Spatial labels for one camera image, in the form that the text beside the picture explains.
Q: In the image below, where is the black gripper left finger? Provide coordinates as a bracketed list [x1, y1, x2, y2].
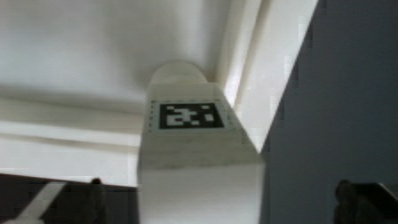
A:
[11, 178, 139, 224]

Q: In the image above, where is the white square tabletop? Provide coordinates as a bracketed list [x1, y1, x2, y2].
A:
[0, 0, 321, 186]

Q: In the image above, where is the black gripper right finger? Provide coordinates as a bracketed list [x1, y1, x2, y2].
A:
[335, 179, 398, 224]

